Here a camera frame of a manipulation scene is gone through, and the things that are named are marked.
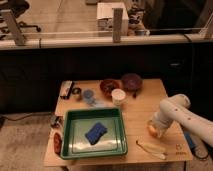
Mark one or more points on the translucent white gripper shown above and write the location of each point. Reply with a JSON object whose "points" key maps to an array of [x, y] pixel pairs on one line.
{"points": [[161, 123]]}

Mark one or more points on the orange-red apple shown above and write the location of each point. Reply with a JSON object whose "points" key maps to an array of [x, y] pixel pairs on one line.
{"points": [[152, 131]]}

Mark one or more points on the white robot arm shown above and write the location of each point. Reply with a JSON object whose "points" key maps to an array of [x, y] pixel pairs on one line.
{"points": [[176, 108]]}

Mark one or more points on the white paper cup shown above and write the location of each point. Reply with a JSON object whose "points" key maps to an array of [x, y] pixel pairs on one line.
{"points": [[118, 96]]}

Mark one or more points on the blue plastic cup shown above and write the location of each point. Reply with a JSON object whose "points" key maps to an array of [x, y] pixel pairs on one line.
{"points": [[88, 96]]}

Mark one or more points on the small metal cup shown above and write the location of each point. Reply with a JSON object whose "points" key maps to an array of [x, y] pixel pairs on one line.
{"points": [[76, 92]]}

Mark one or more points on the yellow banana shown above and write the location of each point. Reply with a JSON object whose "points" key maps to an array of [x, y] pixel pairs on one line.
{"points": [[155, 150]]}

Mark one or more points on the blue object on floor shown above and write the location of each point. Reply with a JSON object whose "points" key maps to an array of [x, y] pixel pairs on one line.
{"points": [[189, 140]]}

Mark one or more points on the purple bowl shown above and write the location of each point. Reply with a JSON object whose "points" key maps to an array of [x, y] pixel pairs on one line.
{"points": [[131, 81]]}

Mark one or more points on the blue sponge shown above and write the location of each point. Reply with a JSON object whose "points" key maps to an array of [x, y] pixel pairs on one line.
{"points": [[95, 133]]}

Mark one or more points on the red-brown bowl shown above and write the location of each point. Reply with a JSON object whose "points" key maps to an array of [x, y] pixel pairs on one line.
{"points": [[107, 86]]}

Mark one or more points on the green plastic tray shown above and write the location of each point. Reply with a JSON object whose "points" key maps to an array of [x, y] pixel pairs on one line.
{"points": [[78, 122]]}

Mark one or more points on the small dark gadget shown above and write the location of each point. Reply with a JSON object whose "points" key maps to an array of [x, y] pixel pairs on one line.
{"points": [[56, 122]]}

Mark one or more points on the red object at table edge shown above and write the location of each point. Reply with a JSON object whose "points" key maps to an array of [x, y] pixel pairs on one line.
{"points": [[57, 143]]}

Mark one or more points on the white cardboard box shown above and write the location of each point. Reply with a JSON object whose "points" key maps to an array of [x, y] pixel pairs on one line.
{"points": [[105, 11]]}

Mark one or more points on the black office chair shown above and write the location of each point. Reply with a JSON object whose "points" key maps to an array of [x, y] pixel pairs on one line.
{"points": [[18, 8]]}

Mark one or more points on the wooden post middle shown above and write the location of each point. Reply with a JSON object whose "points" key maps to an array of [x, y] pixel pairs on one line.
{"points": [[117, 24]]}

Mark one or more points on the wooden post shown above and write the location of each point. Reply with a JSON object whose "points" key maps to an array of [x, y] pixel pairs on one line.
{"points": [[13, 26], [117, 24]]}

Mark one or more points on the wooden post left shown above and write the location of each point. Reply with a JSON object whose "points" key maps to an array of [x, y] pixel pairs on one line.
{"points": [[13, 26]]}

